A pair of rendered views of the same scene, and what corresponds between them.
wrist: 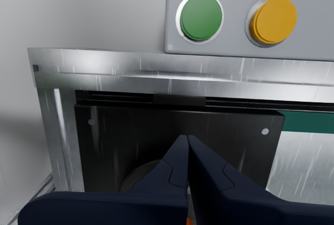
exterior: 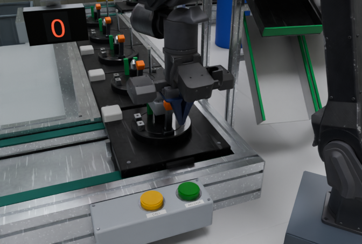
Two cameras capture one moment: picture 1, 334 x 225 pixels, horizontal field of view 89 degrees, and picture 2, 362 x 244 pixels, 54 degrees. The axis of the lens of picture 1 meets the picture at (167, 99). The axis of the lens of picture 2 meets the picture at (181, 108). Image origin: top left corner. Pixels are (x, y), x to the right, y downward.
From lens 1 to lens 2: 0.59 m
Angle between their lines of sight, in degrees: 45
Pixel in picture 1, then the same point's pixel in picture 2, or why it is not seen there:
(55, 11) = (284, 211)
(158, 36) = not seen: hidden behind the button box
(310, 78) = (114, 190)
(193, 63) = (181, 178)
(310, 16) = (131, 211)
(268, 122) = (129, 166)
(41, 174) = (244, 130)
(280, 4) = (153, 202)
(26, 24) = not seen: hidden behind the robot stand
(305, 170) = (70, 169)
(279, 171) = (89, 164)
